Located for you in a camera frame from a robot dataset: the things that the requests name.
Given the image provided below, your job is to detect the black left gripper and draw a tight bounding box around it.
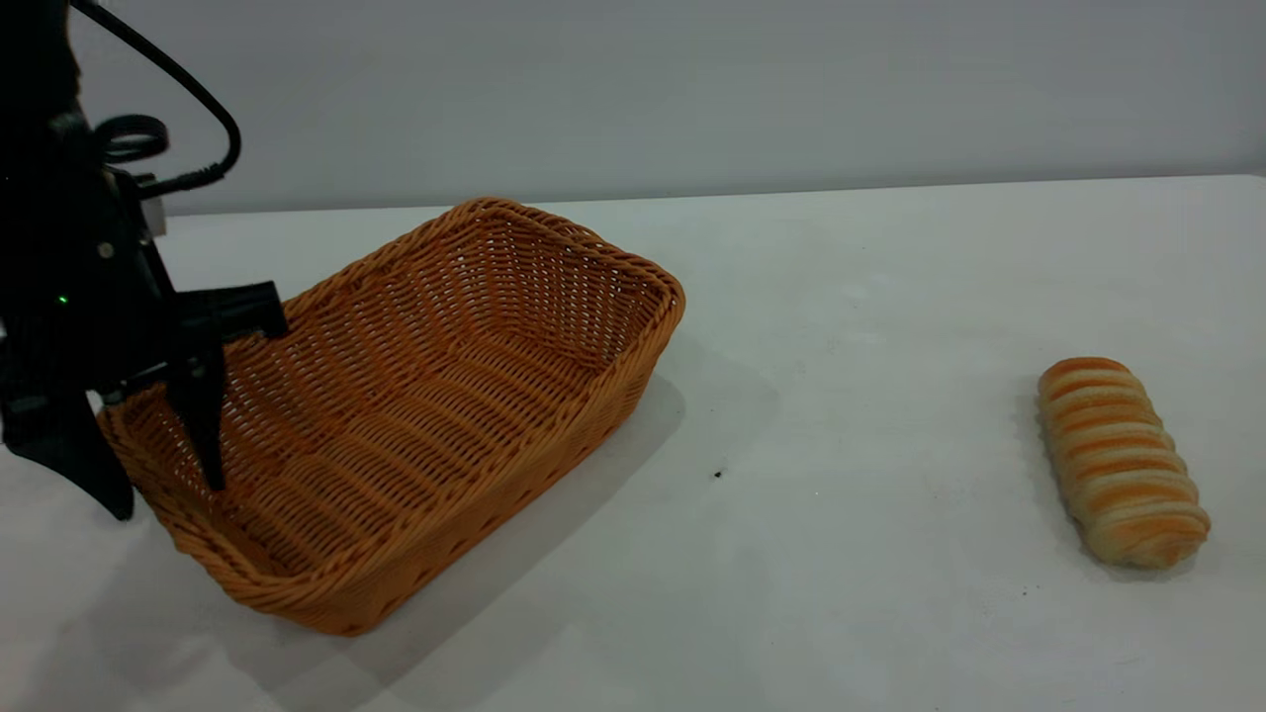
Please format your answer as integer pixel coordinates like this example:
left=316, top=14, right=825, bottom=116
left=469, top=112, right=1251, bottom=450
left=0, top=111, right=290, bottom=522

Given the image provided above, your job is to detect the orange woven wicker basket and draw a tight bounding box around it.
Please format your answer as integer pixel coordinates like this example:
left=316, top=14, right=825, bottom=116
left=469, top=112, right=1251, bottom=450
left=97, top=197, right=686, bottom=636

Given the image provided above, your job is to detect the striped bread loaf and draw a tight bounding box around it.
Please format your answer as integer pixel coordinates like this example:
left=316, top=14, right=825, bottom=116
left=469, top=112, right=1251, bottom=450
left=1036, top=357, right=1212, bottom=571

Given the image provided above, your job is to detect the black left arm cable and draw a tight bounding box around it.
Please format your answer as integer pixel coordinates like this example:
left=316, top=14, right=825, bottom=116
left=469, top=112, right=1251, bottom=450
left=69, top=0, right=243, bottom=199

